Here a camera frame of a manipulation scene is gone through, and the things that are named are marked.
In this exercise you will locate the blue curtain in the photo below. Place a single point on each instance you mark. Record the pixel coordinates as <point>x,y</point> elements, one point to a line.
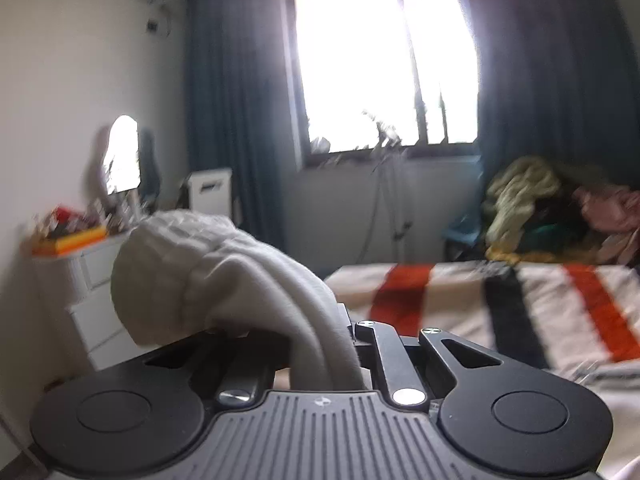
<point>235,110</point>
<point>560,60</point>

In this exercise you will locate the window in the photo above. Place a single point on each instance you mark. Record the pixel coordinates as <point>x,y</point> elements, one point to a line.
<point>380,60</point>

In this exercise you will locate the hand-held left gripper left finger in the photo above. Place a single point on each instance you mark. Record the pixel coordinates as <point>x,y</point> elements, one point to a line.
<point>245,360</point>

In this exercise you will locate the pink garment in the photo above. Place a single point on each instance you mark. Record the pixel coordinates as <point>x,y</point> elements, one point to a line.
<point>610,215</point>

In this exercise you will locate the dark hanging cloth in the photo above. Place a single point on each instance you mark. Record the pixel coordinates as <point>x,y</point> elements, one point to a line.
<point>149,165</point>

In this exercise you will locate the dark olive garment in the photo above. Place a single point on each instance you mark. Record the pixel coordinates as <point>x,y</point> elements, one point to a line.
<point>585,175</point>

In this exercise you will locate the yellow garment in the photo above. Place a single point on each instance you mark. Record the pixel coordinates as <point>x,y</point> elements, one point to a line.
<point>520,256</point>

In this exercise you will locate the orange box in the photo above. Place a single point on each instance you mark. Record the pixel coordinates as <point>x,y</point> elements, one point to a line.
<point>70,241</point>

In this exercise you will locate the white dresser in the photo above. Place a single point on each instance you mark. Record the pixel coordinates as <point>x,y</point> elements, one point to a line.
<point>80,300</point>

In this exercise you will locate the garment steamer stand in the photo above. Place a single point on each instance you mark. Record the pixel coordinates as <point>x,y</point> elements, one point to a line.
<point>387,175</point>

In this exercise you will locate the green garment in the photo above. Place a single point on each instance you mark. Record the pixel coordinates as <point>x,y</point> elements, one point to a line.
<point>545,237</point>

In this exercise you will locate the striped blanket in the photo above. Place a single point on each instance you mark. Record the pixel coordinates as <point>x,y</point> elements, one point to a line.
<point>550,310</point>

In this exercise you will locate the blue stool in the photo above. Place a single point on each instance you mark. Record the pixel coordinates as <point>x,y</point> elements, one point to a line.
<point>462,235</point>

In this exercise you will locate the cream ribbed knit garment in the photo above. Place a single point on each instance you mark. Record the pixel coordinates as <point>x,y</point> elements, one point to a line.
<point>225,275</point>

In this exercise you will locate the lit vanity mirror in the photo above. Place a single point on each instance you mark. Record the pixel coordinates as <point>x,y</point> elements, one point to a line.
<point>122,155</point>

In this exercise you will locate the white chair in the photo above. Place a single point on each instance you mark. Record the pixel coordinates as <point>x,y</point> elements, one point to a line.
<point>210,192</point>

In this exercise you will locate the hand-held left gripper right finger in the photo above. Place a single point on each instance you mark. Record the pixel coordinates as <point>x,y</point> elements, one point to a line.
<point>385,355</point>

